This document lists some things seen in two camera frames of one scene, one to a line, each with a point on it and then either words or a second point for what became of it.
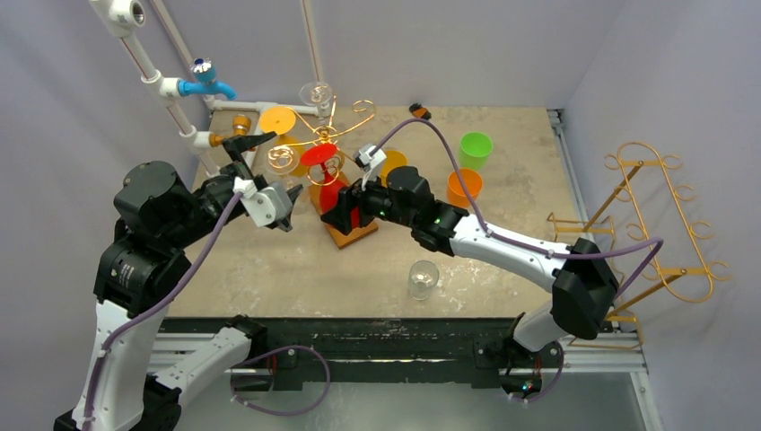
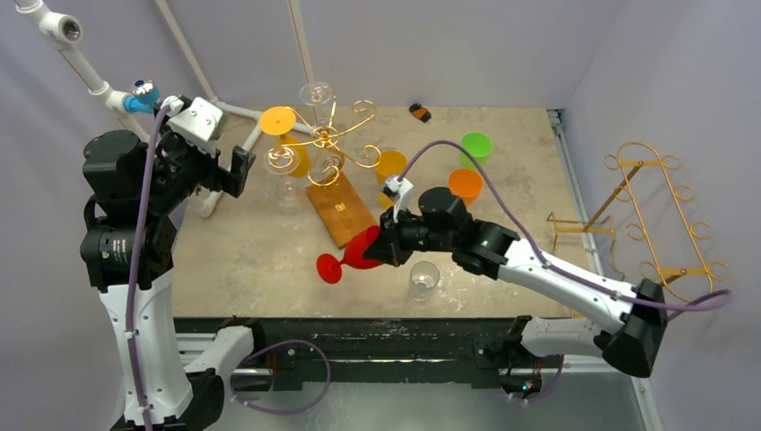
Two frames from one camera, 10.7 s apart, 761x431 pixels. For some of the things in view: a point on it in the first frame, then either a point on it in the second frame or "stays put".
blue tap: x=205 y=81 to x=143 y=98
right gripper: x=345 y=204 to x=389 y=236
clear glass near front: x=423 y=277 stays put
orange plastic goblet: x=456 y=192 stays put
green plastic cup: x=475 y=148 stays put
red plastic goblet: x=321 y=154 to x=329 y=268
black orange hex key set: x=419 y=111 stays put
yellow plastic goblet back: x=392 y=159 stays put
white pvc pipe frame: x=216 y=103 to x=65 y=30
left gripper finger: x=285 y=223 to x=232 y=181
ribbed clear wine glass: x=318 y=93 stays put
